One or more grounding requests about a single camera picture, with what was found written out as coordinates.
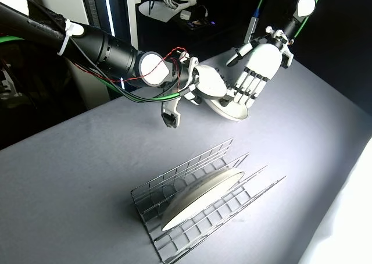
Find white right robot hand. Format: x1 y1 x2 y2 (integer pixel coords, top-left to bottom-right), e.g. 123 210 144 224
184 65 244 107

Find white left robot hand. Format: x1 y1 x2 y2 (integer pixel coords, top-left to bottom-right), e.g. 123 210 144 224
226 41 283 109

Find white plate tree print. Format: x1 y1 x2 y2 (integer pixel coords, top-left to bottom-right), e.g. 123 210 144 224
206 97 250 122
160 167 245 232

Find black phone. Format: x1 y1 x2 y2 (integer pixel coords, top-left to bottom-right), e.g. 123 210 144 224
185 17 217 31

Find white stand base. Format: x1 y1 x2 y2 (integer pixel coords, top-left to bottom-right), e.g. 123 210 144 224
138 1 184 23

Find white robot column blue strip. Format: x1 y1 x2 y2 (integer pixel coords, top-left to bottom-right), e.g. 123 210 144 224
27 0 140 110

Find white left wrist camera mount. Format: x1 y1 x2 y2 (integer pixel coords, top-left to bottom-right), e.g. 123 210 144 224
266 26 294 69

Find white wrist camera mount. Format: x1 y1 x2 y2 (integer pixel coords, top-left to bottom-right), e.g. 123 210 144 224
161 51 200 129
266 26 294 69

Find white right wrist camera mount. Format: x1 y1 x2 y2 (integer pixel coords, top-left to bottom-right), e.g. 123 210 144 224
161 51 200 129

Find red black twisted wire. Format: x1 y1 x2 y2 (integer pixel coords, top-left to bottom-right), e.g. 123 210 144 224
74 47 188 83

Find green cable silver plug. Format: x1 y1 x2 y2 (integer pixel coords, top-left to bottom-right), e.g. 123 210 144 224
245 0 322 44

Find black cable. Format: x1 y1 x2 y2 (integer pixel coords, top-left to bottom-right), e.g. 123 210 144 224
8 0 187 102

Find silver wire plate rack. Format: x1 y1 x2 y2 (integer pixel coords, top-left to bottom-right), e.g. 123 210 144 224
130 138 287 263

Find white cable tie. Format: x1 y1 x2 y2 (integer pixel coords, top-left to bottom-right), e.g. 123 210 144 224
56 19 85 56

